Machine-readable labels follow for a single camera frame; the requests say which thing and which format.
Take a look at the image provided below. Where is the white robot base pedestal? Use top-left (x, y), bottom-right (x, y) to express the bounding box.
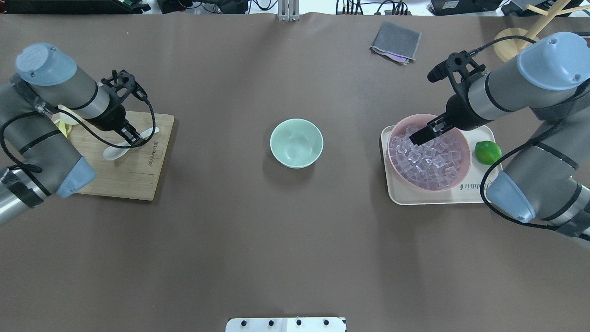
top-left (225, 317), bottom-right (348, 332)

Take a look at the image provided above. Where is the cream serving tray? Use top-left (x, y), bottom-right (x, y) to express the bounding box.
top-left (381, 125), bottom-right (489, 205)

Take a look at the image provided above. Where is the mint green bowl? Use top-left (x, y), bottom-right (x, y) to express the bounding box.
top-left (270, 119), bottom-right (324, 169)

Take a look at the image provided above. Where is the wooden mug tree stand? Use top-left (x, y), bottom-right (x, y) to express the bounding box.
top-left (493, 0), bottom-right (590, 62)

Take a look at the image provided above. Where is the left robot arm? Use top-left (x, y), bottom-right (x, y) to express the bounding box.
top-left (0, 43), bottom-right (156, 224)

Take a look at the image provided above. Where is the wooden cutting board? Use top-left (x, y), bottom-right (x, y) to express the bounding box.
top-left (68, 113), bottom-right (175, 201)

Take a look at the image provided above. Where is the white ceramic spoon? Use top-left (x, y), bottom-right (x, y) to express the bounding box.
top-left (103, 127), bottom-right (159, 160)

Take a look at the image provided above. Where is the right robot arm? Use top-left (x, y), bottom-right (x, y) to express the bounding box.
top-left (411, 32), bottom-right (590, 242)

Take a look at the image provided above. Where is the pile of clear ice cubes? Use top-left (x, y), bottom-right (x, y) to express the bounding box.
top-left (388, 125), bottom-right (466, 190)

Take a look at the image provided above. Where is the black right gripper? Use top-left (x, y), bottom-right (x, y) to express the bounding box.
top-left (410, 51), bottom-right (491, 145)

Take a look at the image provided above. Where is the pink bowl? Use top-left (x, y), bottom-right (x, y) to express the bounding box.
top-left (385, 114), bottom-right (472, 192)

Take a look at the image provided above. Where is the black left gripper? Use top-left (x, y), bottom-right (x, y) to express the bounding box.
top-left (88, 70), bottom-right (148, 149)

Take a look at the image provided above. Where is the green lime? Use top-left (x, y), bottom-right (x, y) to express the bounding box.
top-left (474, 140), bottom-right (503, 166)

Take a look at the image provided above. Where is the grey folded cloth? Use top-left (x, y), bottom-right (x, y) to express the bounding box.
top-left (370, 22), bottom-right (422, 65)

